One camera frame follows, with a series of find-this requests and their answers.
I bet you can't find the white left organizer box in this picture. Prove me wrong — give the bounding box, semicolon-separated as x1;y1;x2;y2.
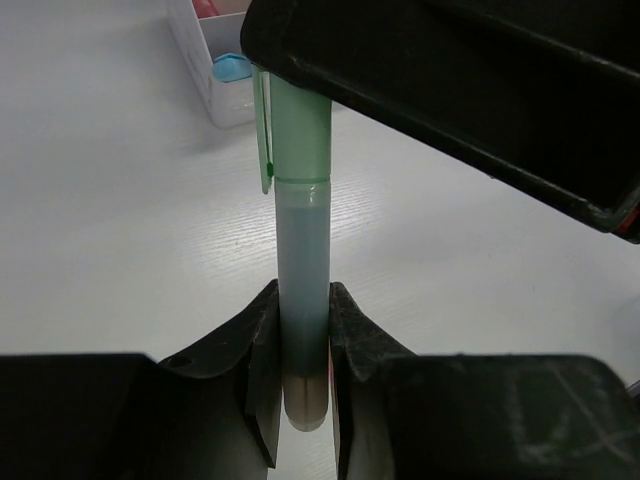
166;1;254;128

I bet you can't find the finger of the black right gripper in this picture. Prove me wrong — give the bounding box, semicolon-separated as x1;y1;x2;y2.
241;1;639;243

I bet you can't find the green highlighter cap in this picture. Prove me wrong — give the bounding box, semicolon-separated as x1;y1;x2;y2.
252;65;332;194

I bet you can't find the blue highlighter cap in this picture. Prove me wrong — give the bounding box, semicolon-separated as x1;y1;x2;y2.
211;53;252;83

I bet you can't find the green highlighter pen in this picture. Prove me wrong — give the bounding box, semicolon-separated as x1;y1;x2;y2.
275;181;331;432

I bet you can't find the pink highlighter pen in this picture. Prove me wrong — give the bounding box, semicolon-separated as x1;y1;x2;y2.
192;0;219;19

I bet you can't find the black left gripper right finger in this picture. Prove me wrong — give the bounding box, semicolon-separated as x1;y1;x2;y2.
330;282;639;479

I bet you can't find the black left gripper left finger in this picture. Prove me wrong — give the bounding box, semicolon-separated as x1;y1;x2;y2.
1;283;281;479

